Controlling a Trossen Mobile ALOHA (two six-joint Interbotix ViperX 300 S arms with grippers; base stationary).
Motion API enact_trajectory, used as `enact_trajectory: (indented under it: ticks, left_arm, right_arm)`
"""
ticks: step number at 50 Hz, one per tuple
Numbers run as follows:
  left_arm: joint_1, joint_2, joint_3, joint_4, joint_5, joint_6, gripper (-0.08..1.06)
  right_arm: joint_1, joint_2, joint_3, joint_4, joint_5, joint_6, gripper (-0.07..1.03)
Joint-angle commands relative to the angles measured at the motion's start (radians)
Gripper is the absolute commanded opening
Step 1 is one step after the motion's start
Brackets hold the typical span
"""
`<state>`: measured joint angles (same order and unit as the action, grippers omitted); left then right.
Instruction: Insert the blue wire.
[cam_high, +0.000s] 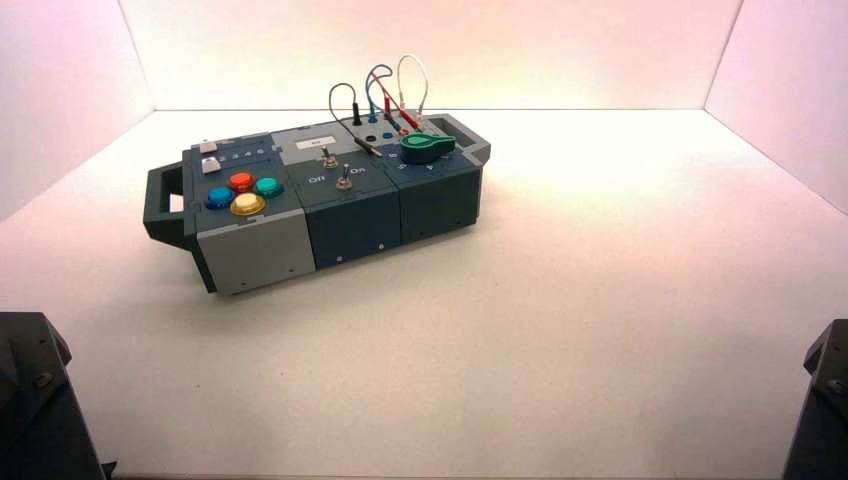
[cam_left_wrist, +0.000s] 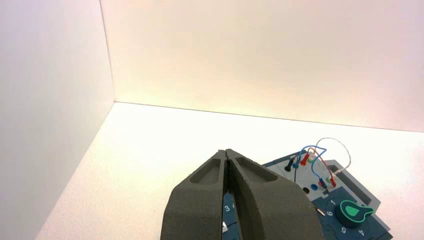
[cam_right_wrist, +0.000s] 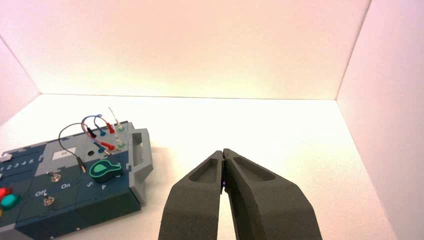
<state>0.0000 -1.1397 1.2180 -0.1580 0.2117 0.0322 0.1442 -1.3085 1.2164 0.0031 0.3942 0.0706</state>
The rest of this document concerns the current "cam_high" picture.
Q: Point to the blue round push button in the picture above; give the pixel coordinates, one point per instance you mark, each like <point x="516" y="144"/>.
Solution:
<point x="220" y="197"/>

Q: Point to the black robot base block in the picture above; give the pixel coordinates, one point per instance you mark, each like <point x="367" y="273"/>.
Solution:
<point x="825" y="424"/>
<point x="33" y="411"/>

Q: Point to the green round push button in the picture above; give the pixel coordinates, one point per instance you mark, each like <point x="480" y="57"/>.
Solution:
<point x="269" y="187"/>

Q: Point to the grey and blue control box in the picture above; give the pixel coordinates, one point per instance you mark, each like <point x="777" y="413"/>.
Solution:
<point x="265" y="252"/>

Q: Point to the white paper label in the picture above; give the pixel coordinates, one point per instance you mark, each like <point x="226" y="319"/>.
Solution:
<point x="315" y="142"/>

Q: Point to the white square key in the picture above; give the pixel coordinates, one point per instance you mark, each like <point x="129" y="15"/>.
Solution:
<point x="208" y="146"/>
<point x="210" y="165"/>

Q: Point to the green rotary knob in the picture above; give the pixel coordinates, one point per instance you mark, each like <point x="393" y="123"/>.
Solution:
<point x="424" y="148"/>

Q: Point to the metal toggle switch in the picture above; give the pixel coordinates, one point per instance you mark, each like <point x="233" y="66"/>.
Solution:
<point x="344" y="181"/>
<point x="328" y="160"/>

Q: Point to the yellow round push button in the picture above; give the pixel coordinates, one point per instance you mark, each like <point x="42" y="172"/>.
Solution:
<point x="248" y="203"/>

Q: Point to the red round push button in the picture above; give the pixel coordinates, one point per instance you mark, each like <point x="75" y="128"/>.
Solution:
<point x="241" y="181"/>

